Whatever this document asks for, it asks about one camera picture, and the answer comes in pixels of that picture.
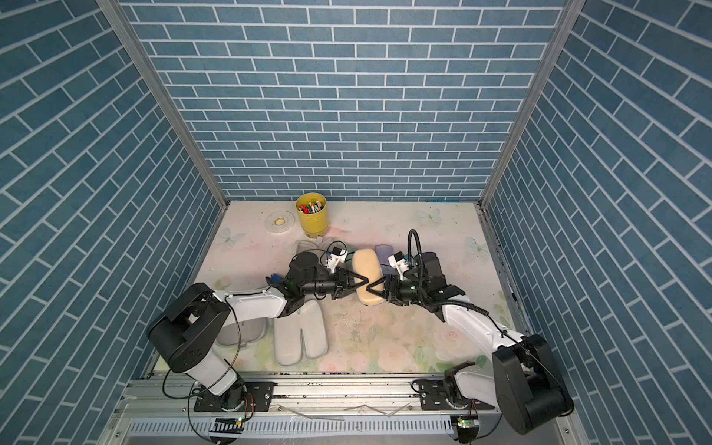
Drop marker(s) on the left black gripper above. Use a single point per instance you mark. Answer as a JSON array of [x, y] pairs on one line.
[[339, 285]]

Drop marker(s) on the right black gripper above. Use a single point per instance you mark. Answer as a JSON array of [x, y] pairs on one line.
[[394, 283]]

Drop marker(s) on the white sleeve case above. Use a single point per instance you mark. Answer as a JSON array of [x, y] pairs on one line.
[[365, 262]]

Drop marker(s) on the grey sleeve back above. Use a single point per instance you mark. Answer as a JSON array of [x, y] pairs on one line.
[[319, 245]]

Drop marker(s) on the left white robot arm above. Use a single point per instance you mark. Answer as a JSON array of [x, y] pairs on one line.
[[187, 332]]

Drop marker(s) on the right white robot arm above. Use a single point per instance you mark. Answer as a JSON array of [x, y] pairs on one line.
[[524, 384]]

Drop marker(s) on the white open sleeve centre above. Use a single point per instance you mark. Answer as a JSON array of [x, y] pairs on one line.
[[301, 334]]

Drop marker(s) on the blue stapler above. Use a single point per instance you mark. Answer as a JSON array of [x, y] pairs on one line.
[[275, 280]]

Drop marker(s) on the yellow pen cup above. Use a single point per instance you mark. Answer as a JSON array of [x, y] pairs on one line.
[[313, 214]]

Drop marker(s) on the clear tape roll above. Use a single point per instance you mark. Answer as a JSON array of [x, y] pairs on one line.
[[279, 222]]

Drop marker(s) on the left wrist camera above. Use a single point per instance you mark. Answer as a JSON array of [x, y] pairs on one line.
[[335, 257]]

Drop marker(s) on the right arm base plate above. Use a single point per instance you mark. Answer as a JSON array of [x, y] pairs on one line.
[[441, 395]]

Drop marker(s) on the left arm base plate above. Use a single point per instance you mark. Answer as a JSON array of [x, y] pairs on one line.
[[249, 397]]

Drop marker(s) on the aluminium front rail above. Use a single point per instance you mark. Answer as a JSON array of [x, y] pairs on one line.
[[313, 394]]

